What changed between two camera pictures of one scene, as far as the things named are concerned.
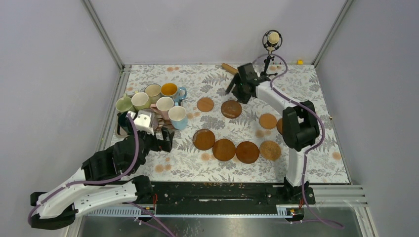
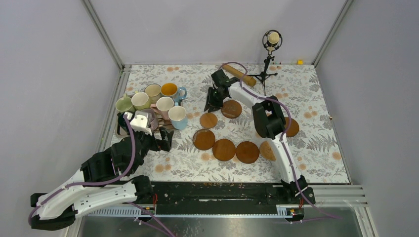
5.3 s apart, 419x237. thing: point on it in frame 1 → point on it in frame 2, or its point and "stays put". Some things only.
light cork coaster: (205, 104) → (208, 120)
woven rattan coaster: (270, 150) stays put
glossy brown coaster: (203, 139) stays put
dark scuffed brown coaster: (231, 109) stays put
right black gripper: (236, 80) → (214, 106)
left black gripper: (165, 144) stays put
